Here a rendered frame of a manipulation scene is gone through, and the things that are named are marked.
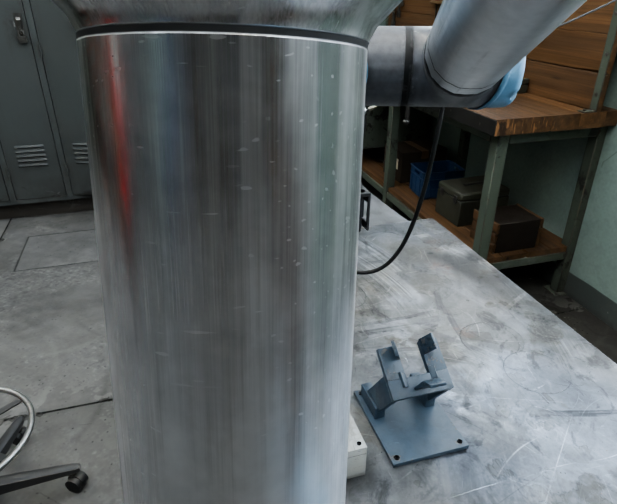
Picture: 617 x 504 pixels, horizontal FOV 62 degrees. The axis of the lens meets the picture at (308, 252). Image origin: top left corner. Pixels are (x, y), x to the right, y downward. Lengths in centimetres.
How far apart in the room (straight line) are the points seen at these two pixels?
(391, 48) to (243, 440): 42
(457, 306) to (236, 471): 80
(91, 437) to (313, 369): 176
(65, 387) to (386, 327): 148
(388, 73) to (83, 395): 175
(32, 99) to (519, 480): 315
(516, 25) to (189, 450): 27
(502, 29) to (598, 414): 58
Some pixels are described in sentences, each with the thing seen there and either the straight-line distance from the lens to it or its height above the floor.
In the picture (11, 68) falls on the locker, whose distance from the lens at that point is 341.
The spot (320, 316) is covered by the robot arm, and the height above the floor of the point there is 122.
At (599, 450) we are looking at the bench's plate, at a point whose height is 80.
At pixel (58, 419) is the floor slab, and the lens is 201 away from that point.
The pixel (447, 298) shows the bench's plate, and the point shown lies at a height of 80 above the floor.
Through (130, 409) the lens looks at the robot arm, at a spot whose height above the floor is 119.
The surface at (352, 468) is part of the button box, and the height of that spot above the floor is 82.
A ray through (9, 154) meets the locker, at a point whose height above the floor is 41.
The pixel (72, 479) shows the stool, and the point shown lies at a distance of 174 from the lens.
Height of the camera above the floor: 130
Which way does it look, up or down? 28 degrees down
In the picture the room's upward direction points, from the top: straight up
